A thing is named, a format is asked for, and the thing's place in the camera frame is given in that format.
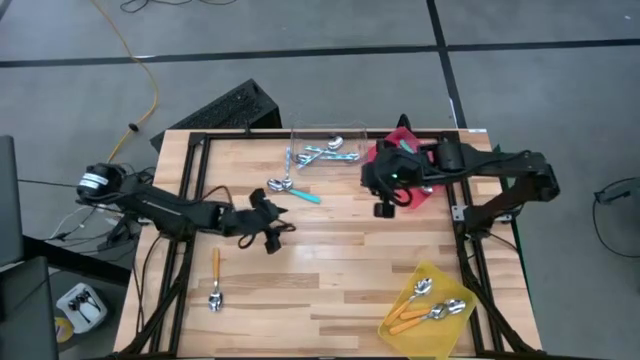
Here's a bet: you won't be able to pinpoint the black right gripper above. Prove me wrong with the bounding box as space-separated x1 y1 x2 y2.
361 141 436 220

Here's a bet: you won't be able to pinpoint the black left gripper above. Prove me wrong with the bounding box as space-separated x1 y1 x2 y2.
220 188 297 255

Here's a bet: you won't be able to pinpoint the orange handled spoon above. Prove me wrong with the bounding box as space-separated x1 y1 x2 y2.
398 298 467 321
207 247 225 313
388 304 449 335
383 278 434 327

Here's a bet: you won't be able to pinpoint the clear plastic bin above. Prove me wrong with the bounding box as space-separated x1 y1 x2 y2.
289 119 370 176

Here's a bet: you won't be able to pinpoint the pink translucent plastic bin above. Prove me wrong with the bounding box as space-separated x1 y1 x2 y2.
366 126 444 209

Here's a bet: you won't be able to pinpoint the black stand base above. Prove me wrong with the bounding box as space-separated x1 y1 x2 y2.
97 212 146 253

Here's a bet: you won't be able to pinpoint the yellow translucent plastic bin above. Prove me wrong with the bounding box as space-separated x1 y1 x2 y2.
377 260 480 360

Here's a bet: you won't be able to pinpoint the white plastic tray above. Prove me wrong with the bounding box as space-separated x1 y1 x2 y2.
54 282 109 335

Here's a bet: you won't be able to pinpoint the black base beam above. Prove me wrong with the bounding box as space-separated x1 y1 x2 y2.
22 234 132 287

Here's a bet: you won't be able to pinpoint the black earphones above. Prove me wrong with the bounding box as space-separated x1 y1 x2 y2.
67 293 101 324

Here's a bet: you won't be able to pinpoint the yellow tape roll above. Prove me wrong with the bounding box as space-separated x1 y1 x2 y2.
53 317 75 345

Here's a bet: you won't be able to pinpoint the grey floor device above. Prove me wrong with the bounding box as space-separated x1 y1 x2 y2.
594 177 640 204

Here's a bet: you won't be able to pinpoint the black furniture panel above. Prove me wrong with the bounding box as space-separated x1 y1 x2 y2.
0 255 60 360
0 134 25 269

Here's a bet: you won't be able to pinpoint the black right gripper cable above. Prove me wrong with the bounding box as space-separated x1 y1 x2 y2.
378 182 414 208

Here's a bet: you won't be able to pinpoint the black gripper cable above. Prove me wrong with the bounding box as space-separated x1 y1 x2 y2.
378 182 414 208
237 230 262 250

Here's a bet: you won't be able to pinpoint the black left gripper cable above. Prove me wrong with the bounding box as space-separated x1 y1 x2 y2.
237 230 262 250

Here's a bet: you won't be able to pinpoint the black aluminium table frame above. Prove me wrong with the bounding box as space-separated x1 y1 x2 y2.
112 128 544 360

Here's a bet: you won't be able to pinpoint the yellow power cable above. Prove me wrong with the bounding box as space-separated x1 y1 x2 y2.
89 0 160 171

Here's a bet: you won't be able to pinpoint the black floor cable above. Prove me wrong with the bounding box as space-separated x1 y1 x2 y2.
592 199 640 260
118 0 239 14

